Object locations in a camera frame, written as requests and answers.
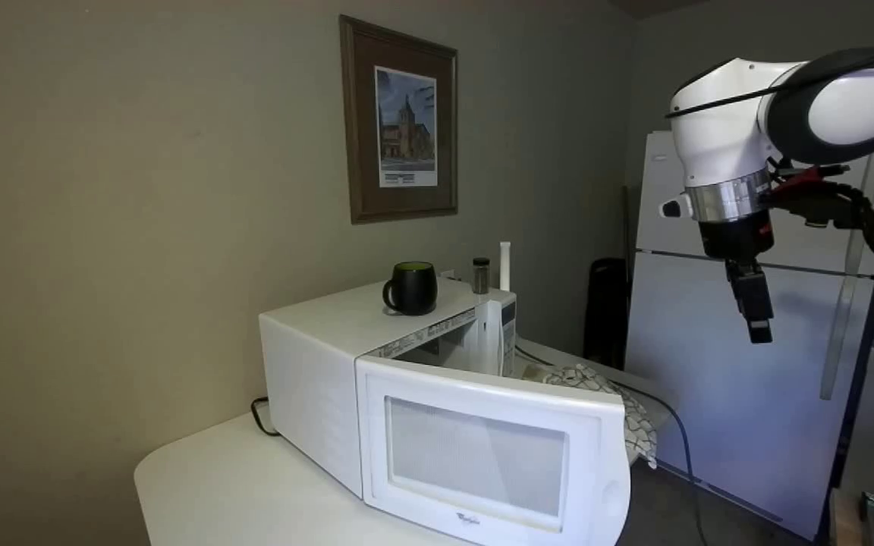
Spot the white refrigerator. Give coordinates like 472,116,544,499
624,131,874,539

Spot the framed building picture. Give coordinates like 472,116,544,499
339,15,459,225

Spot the checkered dish towel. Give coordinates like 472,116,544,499
523,358,662,469

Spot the white microwave oven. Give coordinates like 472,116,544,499
257,282,632,546

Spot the black camera tripod stand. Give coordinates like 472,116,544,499
815,213,874,546

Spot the black power cable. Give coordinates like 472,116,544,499
514,343,714,546

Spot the black microwave power cord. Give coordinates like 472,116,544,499
249,393,283,441

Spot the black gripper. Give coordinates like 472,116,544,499
699,213,773,343

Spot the glass pepper shaker container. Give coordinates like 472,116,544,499
472,258,489,293

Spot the white tall stick bottle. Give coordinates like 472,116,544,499
498,241,514,292

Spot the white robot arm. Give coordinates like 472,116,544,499
667,48,874,343

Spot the dark green mug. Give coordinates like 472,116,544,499
381,260,436,314

